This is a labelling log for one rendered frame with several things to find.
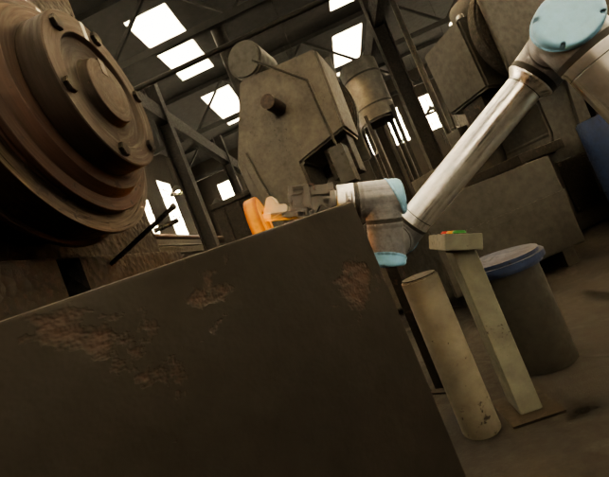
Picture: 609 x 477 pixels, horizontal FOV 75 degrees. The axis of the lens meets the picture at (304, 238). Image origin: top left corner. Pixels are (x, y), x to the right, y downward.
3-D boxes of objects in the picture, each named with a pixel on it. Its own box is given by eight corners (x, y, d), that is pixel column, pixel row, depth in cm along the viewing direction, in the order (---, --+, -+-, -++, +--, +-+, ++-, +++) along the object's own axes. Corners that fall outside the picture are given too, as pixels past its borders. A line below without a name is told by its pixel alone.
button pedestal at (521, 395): (517, 433, 115) (435, 238, 118) (489, 400, 139) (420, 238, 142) (571, 415, 114) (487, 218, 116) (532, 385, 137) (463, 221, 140)
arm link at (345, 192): (356, 219, 104) (356, 217, 94) (337, 221, 104) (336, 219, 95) (352, 185, 104) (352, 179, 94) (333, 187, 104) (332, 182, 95)
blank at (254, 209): (237, 200, 94) (249, 194, 94) (250, 203, 109) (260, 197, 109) (263, 259, 94) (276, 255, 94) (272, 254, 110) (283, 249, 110)
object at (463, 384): (469, 445, 119) (403, 285, 121) (458, 427, 131) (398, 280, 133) (508, 432, 117) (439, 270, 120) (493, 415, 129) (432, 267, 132)
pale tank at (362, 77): (414, 248, 878) (337, 64, 899) (407, 247, 969) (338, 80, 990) (453, 232, 868) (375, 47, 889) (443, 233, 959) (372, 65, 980)
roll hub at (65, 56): (53, 158, 56) (-12, -17, 58) (151, 185, 84) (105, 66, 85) (87, 143, 56) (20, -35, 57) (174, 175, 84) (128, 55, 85)
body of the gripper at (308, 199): (289, 190, 105) (334, 185, 104) (293, 222, 105) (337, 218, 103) (284, 185, 97) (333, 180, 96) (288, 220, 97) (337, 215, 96)
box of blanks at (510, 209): (463, 315, 248) (415, 202, 251) (410, 307, 329) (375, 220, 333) (595, 255, 264) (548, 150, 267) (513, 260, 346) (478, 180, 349)
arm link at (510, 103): (549, 23, 95) (379, 236, 120) (556, 0, 84) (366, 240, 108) (594, 46, 92) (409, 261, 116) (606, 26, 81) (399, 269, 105)
